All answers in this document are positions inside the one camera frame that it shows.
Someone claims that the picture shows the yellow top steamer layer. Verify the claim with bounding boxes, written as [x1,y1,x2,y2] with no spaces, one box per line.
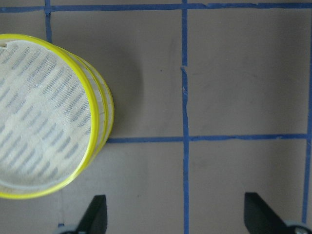
[0,34,106,199]

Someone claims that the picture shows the yellow steamer layer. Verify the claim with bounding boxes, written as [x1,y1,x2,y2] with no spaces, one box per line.
[56,46,115,162]
[0,34,106,199]

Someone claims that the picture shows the yellow bottom steamer layer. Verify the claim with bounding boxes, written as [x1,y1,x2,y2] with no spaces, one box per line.
[56,46,115,162]

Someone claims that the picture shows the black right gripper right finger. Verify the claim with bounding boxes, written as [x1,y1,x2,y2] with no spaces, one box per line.
[244,192,286,234]

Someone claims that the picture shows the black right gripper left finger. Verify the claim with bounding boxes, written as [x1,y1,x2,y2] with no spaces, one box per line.
[76,195,107,234]

